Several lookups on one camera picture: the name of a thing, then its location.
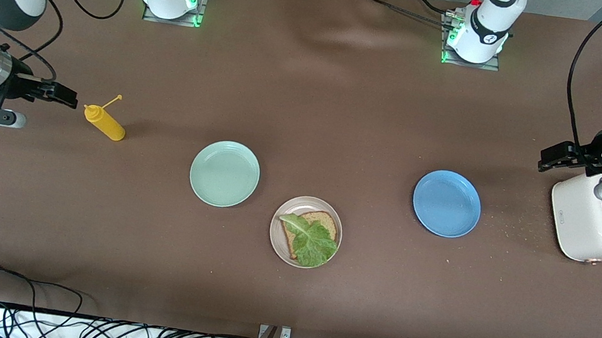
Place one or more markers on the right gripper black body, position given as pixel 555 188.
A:
pixel 21 82

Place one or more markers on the yellow mustard squeeze bottle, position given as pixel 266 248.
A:
pixel 108 127

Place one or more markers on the brown bread slice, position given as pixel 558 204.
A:
pixel 323 220

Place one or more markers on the green lettuce leaf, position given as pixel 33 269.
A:
pixel 314 248

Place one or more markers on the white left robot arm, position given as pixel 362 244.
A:
pixel 488 25

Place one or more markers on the blue plate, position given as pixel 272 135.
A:
pixel 446 204

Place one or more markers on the mint green plate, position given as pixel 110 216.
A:
pixel 224 174

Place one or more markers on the beige plate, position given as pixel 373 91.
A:
pixel 277 243

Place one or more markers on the white toaster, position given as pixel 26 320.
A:
pixel 579 220

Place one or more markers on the brown table cover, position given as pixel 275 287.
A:
pixel 342 111

